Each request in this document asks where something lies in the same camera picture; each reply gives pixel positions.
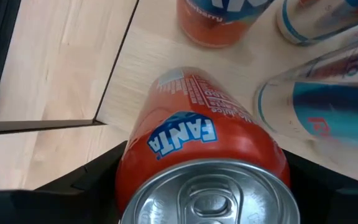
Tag red strawberry Fanta can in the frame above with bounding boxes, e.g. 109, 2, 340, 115
115, 66, 301, 224

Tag tall blue silver Red Bull can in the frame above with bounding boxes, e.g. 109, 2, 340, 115
252, 17, 358, 156
276, 0, 358, 47

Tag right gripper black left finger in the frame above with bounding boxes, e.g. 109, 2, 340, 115
0, 141, 127, 224

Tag wooden shelf with black frame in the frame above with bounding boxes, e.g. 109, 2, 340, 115
0, 0, 358, 190

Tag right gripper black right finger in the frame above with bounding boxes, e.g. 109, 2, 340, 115
283, 149, 358, 224

